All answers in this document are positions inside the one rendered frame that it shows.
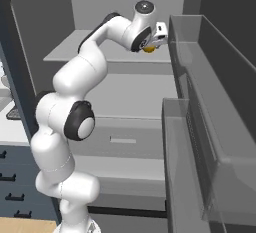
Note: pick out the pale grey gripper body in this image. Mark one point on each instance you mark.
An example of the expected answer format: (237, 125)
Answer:
(159, 40)

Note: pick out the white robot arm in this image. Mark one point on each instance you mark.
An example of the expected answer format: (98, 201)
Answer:
(76, 73)

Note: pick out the yellow lemon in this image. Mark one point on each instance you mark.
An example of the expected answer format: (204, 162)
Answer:
(149, 49)

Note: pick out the grey fridge shelf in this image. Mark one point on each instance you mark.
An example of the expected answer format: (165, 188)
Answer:
(116, 52)

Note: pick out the grey fridge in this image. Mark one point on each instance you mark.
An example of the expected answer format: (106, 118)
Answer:
(133, 90)

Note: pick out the grey fridge door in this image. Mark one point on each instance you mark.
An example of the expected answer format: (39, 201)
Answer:
(230, 43)

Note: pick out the clear fridge door bin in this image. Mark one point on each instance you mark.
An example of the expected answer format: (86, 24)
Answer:
(183, 177)
(213, 97)

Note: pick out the grey fridge drawer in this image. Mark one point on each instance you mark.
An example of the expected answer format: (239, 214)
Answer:
(133, 133)

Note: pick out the black flat grid object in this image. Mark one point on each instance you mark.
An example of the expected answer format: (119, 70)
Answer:
(14, 113)

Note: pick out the dark blue drawer cabinet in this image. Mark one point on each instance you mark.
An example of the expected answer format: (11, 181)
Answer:
(20, 183)

